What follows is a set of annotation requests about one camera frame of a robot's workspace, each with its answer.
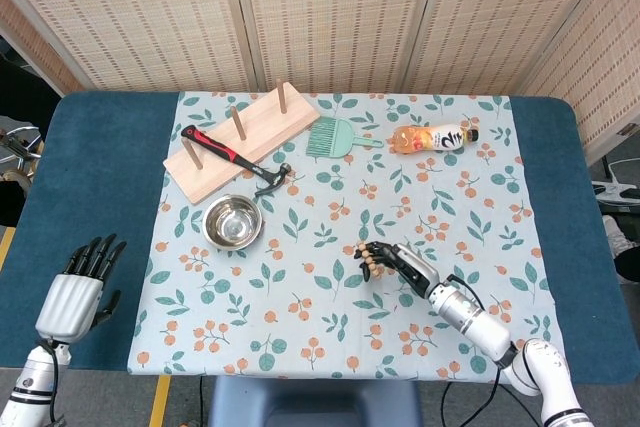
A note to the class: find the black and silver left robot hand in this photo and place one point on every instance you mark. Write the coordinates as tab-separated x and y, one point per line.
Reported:
69	307

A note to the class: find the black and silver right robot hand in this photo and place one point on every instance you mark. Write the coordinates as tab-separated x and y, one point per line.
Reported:
412	267

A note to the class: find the white and silver right robot arm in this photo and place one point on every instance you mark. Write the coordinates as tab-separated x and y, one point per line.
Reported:
475	322

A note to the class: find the white and silver left robot arm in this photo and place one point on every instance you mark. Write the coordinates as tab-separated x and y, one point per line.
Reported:
30	387

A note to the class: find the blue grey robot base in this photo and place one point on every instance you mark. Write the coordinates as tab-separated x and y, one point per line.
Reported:
315	402

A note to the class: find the floral leaf print tablecloth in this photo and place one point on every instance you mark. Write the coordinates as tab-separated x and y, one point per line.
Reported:
300	307

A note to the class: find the orange drink bottle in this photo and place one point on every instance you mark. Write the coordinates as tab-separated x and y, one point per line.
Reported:
425	139

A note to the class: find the dark blue felt table cover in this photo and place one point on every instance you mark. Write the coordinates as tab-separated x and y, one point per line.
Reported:
100	172

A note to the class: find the mint green plastic brush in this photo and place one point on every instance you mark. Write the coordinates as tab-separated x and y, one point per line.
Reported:
325	139

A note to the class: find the stainless steel bowl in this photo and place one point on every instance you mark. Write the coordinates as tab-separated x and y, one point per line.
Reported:
232	224

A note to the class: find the wooden board with three pegs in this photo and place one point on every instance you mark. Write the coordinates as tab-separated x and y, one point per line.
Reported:
270	122

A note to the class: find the white shoe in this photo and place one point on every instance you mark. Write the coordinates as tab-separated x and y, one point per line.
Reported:
617	232

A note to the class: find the white stand base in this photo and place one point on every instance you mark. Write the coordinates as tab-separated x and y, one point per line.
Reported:
617	192

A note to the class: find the red and black claw hammer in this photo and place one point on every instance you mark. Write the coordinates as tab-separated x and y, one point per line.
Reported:
215	144

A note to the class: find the woven bamboo screen panel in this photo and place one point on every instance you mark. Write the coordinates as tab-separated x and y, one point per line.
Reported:
135	17
500	17
600	57
30	37
335	17

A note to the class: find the shiny metal frame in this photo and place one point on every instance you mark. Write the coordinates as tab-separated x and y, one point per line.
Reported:
17	147

